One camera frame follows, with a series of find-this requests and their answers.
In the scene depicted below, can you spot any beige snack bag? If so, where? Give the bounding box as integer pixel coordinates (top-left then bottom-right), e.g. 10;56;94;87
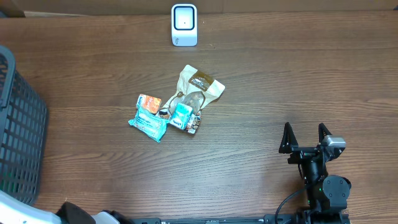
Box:
156;65;225;134

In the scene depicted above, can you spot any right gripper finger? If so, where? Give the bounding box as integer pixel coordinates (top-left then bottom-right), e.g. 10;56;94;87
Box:
318;123;332;144
279;122;299;154

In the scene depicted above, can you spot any teal wet wipes pack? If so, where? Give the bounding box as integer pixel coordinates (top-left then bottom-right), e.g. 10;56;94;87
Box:
128;105;169;142

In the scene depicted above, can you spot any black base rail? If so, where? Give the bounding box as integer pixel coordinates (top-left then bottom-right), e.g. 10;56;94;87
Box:
129;214;306;224

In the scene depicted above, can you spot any white barcode scanner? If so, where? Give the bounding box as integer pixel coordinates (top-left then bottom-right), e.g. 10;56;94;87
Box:
171;3;198;47

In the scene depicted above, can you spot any green blue tissue pack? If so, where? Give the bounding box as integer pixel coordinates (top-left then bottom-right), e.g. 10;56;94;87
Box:
170;103;193;130

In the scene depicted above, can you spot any orange tissue pack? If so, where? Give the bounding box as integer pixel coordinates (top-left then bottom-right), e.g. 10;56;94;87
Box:
136;94;162;114

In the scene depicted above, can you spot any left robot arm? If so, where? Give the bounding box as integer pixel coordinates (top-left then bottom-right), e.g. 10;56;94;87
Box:
1;191;132;224

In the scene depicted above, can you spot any grey plastic mesh basket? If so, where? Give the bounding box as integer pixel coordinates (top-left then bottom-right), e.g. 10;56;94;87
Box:
1;46;49;205

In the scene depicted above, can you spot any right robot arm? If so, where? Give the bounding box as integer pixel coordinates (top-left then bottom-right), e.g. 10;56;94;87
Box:
274;123;351;224

